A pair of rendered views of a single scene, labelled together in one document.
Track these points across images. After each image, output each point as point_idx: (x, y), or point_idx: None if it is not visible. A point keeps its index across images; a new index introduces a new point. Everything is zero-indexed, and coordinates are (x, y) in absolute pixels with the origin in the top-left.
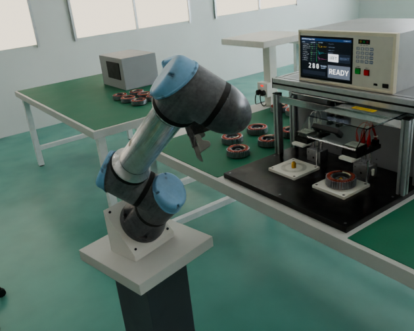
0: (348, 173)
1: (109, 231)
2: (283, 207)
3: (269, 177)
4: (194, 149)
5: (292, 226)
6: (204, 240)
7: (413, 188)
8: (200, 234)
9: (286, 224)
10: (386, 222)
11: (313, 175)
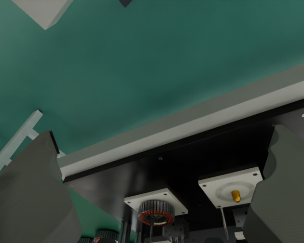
0: (157, 224)
1: None
2: (136, 149)
3: (228, 161)
4: (12, 169)
5: (112, 138)
6: (27, 10)
7: (135, 230)
8: (48, 3)
9: (119, 135)
10: (84, 201)
11: (201, 196)
